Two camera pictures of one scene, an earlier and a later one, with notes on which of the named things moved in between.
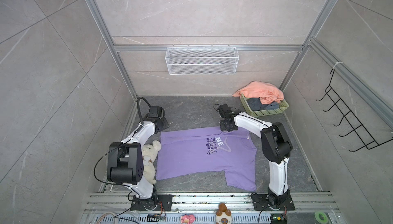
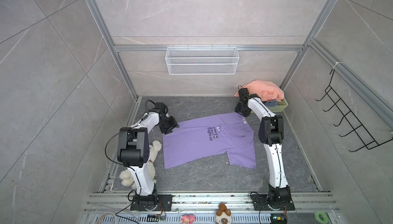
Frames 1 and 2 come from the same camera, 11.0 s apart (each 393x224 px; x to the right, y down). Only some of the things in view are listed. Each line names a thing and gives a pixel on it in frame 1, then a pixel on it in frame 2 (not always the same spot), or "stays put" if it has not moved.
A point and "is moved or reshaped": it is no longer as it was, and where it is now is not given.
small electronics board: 153,218 stays put
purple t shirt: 195,152 is moved or reshaped
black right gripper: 223,129 to 237,110
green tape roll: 321,217 stays put
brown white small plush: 223,215 stays put
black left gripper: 165,123 to 173,124
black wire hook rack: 368,142 stays put
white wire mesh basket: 201,61 stays put
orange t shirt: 267,92 stays put
